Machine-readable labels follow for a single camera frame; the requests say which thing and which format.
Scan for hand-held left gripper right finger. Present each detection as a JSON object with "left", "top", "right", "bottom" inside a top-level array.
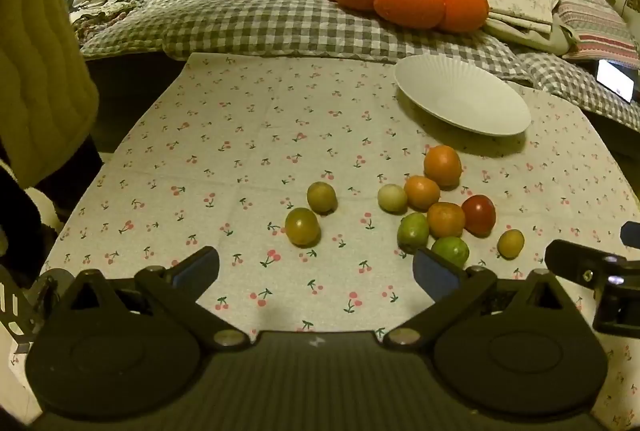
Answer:
[{"left": 382, "top": 247, "right": 577, "bottom": 353}]

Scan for crumpled floral cloth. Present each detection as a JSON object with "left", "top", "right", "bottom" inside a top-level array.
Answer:
[{"left": 72, "top": 0, "right": 147, "bottom": 42}]

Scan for cherry print tablecloth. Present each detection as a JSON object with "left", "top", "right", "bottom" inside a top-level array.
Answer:
[{"left": 10, "top": 52, "right": 640, "bottom": 431}]

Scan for grey checkered blanket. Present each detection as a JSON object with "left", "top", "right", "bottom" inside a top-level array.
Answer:
[{"left": 80, "top": 0, "right": 640, "bottom": 132}]

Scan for small orange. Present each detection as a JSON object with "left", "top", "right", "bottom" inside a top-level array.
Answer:
[
  {"left": 403, "top": 175, "right": 442, "bottom": 211},
  {"left": 426, "top": 202, "right": 467, "bottom": 239}
]

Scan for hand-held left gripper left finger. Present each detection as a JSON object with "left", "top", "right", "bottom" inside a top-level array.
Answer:
[{"left": 60, "top": 246, "right": 252, "bottom": 353}]

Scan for red tomato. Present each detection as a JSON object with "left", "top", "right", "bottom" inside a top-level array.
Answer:
[{"left": 460, "top": 194, "right": 497, "bottom": 236}]

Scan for phone with lit screen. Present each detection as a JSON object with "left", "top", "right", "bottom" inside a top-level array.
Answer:
[{"left": 596, "top": 59, "right": 637, "bottom": 103}]

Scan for pale round fruit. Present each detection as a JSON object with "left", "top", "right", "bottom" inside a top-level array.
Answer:
[{"left": 377, "top": 184, "right": 408, "bottom": 214}]

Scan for folded floral sheets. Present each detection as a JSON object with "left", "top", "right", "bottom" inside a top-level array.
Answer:
[{"left": 457, "top": 0, "right": 577, "bottom": 52}]

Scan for dark yellow-green round fruit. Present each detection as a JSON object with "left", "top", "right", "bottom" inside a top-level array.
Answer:
[{"left": 284, "top": 207, "right": 321, "bottom": 247}]

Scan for small yellow round fruit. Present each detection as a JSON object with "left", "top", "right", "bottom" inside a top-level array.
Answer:
[{"left": 497, "top": 229, "right": 526, "bottom": 260}]

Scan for dark cloth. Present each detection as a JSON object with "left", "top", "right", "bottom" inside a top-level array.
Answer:
[{"left": 0, "top": 146, "right": 103, "bottom": 272}]

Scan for large orange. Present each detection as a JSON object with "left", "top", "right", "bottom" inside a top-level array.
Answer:
[{"left": 423, "top": 145, "right": 463, "bottom": 190}]

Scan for white ribbed plate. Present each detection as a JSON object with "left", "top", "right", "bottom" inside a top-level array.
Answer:
[{"left": 394, "top": 55, "right": 532, "bottom": 138}]

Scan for folded striped blanket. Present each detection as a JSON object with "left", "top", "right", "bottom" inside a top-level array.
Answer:
[{"left": 530, "top": 0, "right": 640, "bottom": 64}]

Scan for green guava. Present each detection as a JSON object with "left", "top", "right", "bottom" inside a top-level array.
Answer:
[
  {"left": 431, "top": 236, "right": 470, "bottom": 269},
  {"left": 397, "top": 212, "right": 431, "bottom": 255}
]

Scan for yellow-green quilted cloth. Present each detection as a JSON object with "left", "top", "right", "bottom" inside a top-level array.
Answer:
[{"left": 0, "top": 0, "right": 101, "bottom": 188}]

